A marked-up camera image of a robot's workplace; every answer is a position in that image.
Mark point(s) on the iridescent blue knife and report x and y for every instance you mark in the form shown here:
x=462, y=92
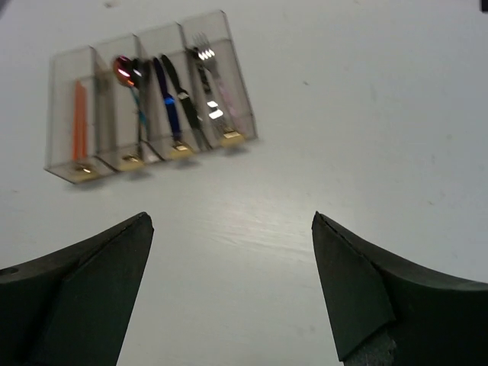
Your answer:
x=168, y=101

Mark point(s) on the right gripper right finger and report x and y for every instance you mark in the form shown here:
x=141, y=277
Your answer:
x=386, y=310

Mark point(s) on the gold spoon purple handle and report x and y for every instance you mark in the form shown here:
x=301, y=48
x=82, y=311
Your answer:
x=123, y=72

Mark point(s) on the short orange chopstick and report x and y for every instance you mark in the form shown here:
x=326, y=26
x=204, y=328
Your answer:
x=83, y=121

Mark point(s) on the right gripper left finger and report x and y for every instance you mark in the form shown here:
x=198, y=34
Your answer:
x=73, y=306

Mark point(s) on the fork with dark handle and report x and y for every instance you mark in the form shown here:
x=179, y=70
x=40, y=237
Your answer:
x=211, y=107

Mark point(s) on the long orange chopstick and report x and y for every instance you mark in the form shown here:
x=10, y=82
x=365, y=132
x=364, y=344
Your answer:
x=76, y=139

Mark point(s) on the fork with pink handle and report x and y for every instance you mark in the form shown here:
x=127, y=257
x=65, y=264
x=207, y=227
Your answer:
x=211, y=64

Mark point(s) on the black spoon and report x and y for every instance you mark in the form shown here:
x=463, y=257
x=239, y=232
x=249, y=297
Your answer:
x=140, y=72

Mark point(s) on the teal chopstick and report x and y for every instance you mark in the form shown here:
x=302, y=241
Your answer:
x=99, y=93
x=106, y=112

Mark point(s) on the black knife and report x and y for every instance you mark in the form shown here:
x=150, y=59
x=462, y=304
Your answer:
x=187, y=104

